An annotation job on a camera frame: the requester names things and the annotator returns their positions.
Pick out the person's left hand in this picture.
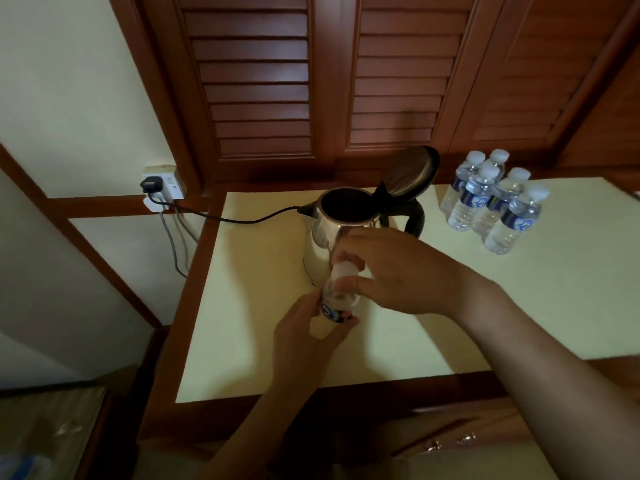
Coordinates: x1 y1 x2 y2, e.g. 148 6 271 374
272 284 361 391

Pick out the person's right hand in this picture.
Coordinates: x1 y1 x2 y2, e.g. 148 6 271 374
331 227 506 328

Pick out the clear plastic water bottle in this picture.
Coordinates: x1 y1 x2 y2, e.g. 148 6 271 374
487 148 511 175
472 167 532 241
447 164 501 233
309 261 373 341
439 150 487 215
483 187 550 255

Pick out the stainless steel electric kettle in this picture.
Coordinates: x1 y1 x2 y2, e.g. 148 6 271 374
296 145 441 288

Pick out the large blue label water bottle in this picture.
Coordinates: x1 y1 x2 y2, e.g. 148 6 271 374
0 452 53 480

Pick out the person's left forearm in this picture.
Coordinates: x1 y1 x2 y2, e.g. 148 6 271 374
199 379 323 480

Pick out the wooden cabinet cream top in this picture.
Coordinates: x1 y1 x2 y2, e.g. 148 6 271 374
135 174 640 480

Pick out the wooden louvered shutter door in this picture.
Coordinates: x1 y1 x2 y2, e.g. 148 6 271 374
447 0 640 155
142 0 346 183
329 0 506 155
552 49 640 171

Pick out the wooden side table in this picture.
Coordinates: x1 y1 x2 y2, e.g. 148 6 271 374
0 384 113 480

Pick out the black power cord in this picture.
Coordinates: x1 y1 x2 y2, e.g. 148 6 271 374
149 194 303 225

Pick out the brass drawer handle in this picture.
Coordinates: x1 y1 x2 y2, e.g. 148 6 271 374
422 432 479 453

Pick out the grey cable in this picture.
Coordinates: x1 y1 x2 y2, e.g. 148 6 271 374
172 209 201 245
159 209 189 279

